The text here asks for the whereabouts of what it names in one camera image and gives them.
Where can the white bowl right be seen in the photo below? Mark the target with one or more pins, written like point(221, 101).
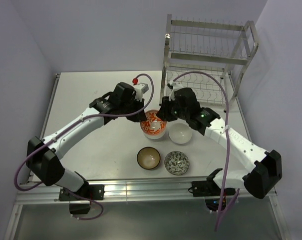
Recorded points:
point(180, 133)

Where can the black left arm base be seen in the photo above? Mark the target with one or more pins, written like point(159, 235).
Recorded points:
point(83, 200)

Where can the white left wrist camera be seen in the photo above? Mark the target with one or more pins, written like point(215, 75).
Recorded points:
point(140, 88)

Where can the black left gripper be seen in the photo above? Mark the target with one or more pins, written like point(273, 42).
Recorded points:
point(137, 118)

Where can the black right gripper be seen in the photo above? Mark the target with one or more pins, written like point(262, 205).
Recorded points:
point(163, 112)

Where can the brown glazed bowl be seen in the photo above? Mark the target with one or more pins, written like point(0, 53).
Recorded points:
point(148, 158)

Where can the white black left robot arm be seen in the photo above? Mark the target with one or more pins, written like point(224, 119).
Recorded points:
point(44, 155)

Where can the black white floral bowl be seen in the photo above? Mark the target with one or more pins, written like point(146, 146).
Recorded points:
point(176, 163)

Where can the stainless steel dish rack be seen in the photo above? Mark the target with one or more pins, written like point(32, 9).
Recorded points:
point(213, 55)

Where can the aluminium mounting rail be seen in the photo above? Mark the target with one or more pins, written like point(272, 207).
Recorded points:
point(139, 190)

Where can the orange patterned bowl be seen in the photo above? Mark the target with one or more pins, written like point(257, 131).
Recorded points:
point(153, 125)

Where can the white bowl left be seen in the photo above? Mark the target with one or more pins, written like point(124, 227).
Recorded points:
point(154, 137)

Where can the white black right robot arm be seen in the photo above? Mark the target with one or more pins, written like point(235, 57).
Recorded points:
point(247, 166)

